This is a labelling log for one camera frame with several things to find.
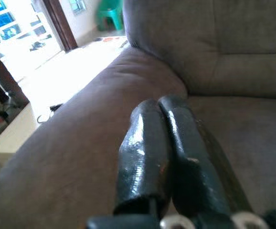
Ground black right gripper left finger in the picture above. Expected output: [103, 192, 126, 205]
[114, 99, 173, 215]

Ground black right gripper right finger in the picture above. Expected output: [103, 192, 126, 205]
[159, 94, 232, 217]

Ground grey-brown fabric sofa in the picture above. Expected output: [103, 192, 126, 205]
[0, 0, 276, 229]

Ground small black device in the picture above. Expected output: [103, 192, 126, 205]
[36, 103, 64, 125]

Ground white printed magazine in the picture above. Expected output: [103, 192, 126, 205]
[97, 35, 129, 48]

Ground teal plastic chair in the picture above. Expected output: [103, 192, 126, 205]
[96, 0, 125, 31]

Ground glass louvre window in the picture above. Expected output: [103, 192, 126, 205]
[68, 0, 86, 15]

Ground brown wooden door frame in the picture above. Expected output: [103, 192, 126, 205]
[42, 0, 78, 52]

